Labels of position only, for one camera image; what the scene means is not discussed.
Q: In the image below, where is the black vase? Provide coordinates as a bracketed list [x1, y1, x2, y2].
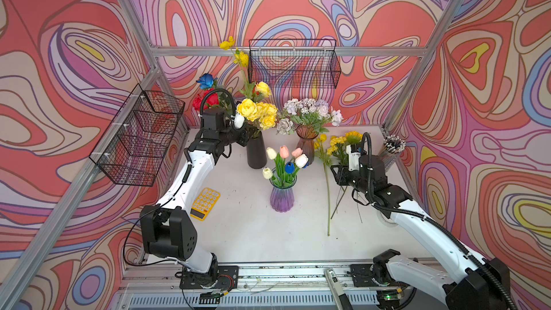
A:
[246, 133, 267, 169]

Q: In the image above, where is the red grey glass vase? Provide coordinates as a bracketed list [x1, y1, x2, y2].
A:
[296, 126, 319, 166]

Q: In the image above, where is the patterned pen cup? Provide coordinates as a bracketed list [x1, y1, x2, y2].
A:
[378, 135, 406, 172]

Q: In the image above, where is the blue tulip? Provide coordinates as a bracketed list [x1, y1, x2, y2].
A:
[285, 162, 296, 175]

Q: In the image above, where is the purple glass tulip vase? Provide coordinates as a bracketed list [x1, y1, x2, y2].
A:
[270, 177, 296, 212]

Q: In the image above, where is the yellow carnation stem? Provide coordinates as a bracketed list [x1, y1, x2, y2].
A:
[327, 144, 339, 156]
[329, 136, 348, 165]

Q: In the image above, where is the tulip bunch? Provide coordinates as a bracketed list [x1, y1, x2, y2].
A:
[262, 146, 309, 184]

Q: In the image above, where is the left black wire basket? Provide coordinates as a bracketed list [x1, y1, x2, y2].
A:
[88, 85, 185, 187]

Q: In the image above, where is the yellow and lilac bouquet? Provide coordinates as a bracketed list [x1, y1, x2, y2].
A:
[276, 98, 343, 138]

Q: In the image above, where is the back black wire basket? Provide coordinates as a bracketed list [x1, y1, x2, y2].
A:
[248, 37, 342, 89]

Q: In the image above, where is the pale yellow rose spray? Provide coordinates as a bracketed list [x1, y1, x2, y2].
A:
[237, 81, 278, 139]

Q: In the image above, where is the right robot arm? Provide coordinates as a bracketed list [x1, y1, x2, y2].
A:
[327, 132, 516, 309]

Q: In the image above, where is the sunflower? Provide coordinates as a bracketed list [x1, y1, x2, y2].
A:
[344, 131, 362, 146]

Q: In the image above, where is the mixed rose bouquet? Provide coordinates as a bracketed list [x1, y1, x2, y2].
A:
[192, 73, 232, 115]

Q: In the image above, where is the tool on front rail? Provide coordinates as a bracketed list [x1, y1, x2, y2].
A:
[324, 268, 353, 310]

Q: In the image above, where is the yellow poppy spray stem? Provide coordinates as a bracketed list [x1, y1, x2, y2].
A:
[314, 133, 331, 237]

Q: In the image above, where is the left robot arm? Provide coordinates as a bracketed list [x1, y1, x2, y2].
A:
[136, 88, 248, 288]

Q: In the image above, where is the black wire basket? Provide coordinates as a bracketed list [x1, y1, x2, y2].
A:
[248, 37, 342, 89]
[88, 85, 185, 187]

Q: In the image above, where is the yellow calculator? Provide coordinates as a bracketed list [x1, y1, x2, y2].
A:
[190, 188, 220, 221]

